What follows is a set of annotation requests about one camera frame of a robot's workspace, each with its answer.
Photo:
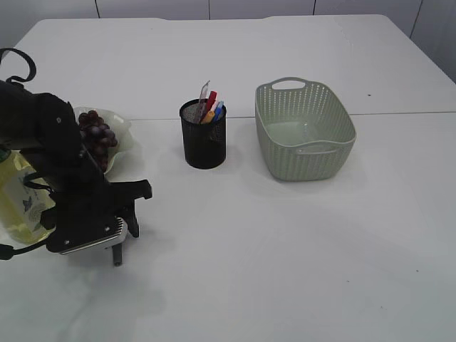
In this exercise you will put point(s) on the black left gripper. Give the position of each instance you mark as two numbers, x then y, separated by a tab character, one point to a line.
99	203

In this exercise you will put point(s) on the grey marker pen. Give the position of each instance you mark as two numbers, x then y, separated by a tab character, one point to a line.
117	251

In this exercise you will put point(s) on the purple grape bunch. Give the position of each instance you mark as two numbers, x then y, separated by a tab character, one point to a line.
97	137

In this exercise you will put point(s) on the yellow tea bottle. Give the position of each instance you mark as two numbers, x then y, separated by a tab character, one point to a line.
21	206

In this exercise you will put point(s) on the gold marker pen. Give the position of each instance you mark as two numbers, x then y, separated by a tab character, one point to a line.
208	118

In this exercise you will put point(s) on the blue scissors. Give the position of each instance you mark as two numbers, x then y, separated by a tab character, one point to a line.
218	111

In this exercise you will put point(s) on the pink purple scissors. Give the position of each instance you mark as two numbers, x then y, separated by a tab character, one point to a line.
214	106

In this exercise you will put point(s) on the red marker pen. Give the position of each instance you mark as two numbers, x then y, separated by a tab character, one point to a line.
210	102

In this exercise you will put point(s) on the clear plastic ruler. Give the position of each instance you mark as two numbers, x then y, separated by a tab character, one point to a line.
201	103

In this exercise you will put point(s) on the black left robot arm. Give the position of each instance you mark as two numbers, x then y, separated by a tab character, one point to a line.
43	128

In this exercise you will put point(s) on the pale green wavy plate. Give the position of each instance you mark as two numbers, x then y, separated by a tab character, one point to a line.
120	126

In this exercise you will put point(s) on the black mesh pen holder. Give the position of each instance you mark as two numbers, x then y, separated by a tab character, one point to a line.
204	144

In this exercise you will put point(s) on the green plastic woven basket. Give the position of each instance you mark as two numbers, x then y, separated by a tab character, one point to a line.
296	99

